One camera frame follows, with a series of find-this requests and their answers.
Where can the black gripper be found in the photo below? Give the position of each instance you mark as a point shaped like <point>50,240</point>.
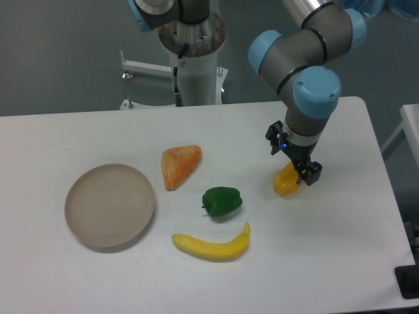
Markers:
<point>298,151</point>

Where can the yellow pepper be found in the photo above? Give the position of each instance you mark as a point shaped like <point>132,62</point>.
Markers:
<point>285,182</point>

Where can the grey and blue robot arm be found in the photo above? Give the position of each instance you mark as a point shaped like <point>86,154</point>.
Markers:
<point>294,66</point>

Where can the green pepper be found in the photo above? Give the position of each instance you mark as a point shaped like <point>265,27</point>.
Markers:
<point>221,200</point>

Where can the orange triangular bread slice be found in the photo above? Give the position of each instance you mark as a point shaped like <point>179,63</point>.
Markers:
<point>178,163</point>

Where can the white side table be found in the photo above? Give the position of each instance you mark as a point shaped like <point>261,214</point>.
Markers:
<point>407,129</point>

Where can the yellow banana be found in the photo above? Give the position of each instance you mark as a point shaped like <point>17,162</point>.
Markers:
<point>214,251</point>

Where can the black device at table edge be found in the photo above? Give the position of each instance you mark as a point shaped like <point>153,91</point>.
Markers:
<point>407,280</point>

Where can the beige round plate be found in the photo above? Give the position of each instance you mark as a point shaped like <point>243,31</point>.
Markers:
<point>109,206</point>

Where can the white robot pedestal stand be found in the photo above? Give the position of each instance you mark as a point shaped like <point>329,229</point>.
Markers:
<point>193,49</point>

